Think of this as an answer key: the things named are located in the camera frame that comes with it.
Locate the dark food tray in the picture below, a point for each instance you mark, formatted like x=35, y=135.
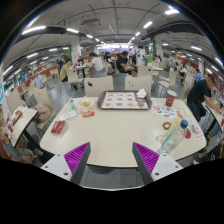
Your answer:
x=121, y=100

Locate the crumpled white napkin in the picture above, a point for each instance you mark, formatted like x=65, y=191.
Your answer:
x=141, y=93

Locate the beige side table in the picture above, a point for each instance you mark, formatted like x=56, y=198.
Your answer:
x=22, y=121

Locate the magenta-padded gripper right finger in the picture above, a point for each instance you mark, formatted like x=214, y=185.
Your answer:
x=147, y=157

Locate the ceiling air conditioner unit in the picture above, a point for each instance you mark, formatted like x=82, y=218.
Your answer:
x=91, y=22

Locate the white flyer with red print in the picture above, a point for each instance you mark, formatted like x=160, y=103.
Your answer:
x=197, y=132

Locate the printed sticker sheet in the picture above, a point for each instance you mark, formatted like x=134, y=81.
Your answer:
x=163, y=110

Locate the red paper cup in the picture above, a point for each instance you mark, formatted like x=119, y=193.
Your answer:
x=170, y=98

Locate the red cardboard box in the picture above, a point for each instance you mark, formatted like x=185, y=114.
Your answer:
x=58, y=127

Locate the beige chair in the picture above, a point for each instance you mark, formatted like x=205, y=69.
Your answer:
x=42, y=96
x=99, y=86
x=15, y=100
x=138, y=84

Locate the ceiling lights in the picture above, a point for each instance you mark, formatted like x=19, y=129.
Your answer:
x=100, y=36

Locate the white paper receipt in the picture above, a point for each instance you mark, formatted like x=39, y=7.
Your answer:
x=68, y=115

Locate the small clear bottle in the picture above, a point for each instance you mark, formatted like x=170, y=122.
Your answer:
x=72, y=105

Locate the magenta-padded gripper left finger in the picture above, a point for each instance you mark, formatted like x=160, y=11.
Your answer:
x=76, y=157

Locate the person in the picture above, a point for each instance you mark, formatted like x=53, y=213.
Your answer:
x=64, y=70
x=197, y=76
x=9, y=141
x=97, y=64
x=124, y=64
x=199, y=96
x=38, y=80

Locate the clear bottle with blue cap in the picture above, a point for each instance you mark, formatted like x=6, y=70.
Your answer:
x=173, y=136

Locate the pink bag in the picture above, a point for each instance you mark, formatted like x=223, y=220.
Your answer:
x=43, y=113

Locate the small red packet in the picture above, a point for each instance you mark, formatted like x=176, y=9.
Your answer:
x=88, y=114

